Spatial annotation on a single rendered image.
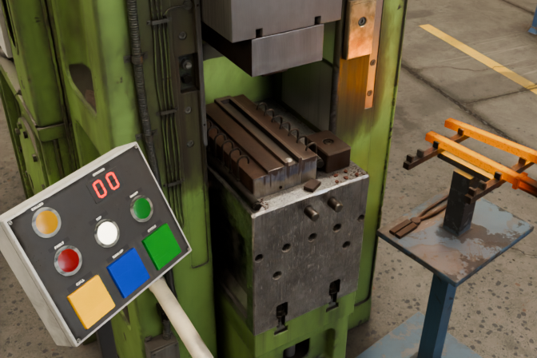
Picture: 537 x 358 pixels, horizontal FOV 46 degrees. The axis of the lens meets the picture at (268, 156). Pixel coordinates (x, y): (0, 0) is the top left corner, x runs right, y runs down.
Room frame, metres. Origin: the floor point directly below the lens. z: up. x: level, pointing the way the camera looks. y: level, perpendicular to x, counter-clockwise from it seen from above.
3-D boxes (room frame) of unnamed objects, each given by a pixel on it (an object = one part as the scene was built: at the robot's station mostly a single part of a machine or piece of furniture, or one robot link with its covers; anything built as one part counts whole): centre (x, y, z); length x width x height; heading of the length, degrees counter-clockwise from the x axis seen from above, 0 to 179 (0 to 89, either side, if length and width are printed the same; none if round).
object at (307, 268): (1.62, 0.02, 0.69); 0.56 x 0.38 x 0.45; 31
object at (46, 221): (0.94, 0.42, 1.16); 0.05 x 0.03 x 0.04; 121
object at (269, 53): (1.58, 0.06, 1.32); 0.42 x 0.20 x 0.10; 31
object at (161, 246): (1.06, 0.23, 1.01); 0.07 x 0.05 x 0.07; 146
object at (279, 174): (1.58, 0.06, 0.96); 0.42 x 0.20 x 0.09; 31
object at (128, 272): (0.98, 0.29, 1.01); 0.07 x 0.05 x 0.07; 146
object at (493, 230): (1.54, -0.58, 0.67); 0.40 x 0.30 x 0.02; 130
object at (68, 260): (0.92, 0.38, 1.09); 0.05 x 0.03 x 0.04; 121
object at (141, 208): (1.08, 0.27, 1.09); 0.05 x 0.03 x 0.04; 121
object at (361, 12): (1.68, -0.25, 1.27); 0.09 x 0.02 x 0.17; 121
